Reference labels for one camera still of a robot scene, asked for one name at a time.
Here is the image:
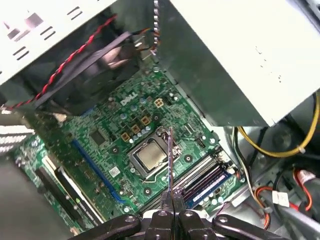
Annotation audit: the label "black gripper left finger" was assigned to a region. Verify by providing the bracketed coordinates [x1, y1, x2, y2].
[67, 191, 173, 240]

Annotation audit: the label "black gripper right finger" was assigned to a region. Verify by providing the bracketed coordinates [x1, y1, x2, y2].
[172, 191, 285, 240]

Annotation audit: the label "RAM stick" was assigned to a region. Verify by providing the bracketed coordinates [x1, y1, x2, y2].
[166, 126, 174, 198]

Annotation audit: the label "black RAM slot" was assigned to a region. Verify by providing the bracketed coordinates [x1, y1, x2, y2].
[181, 162, 223, 200]
[173, 152, 218, 193]

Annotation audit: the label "metal socket cover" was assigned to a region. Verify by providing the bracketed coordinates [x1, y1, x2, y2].
[127, 133, 183, 181]

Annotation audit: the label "silver CPU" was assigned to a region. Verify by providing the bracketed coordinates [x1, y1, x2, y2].
[136, 143, 167, 173]

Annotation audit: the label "blue expansion slot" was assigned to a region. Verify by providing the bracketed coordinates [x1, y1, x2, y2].
[71, 138, 127, 205]

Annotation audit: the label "green motherboard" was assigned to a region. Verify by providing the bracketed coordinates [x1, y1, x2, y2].
[14, 66, 247, 226]

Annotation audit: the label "grey power supply unit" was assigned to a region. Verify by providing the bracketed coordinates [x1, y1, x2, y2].
[154, 0, 320, 128]

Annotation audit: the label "black case fan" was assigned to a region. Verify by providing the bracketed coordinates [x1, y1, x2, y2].
[34, 32, 141, 118]

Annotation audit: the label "black PC case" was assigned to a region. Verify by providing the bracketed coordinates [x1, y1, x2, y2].
[0, 0, 320, 240]

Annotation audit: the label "orange wire bundle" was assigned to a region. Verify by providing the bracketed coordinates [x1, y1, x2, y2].
[252, 186, 276, 232]

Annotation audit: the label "black cable bundle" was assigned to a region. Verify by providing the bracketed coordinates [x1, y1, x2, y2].
[259, 192, 320, 226]

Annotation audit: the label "yellow wire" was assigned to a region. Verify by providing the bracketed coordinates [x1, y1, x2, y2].
[237, 91, 320, 158]

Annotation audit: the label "red SATA cable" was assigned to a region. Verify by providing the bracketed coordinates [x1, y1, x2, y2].
[291, 168, 313, 213]

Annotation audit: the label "coloured fan wires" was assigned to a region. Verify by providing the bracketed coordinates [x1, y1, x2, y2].
[131, 27, 163, 56]

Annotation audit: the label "red twisted wire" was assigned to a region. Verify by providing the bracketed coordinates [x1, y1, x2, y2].
[4, 13, 118, 110]

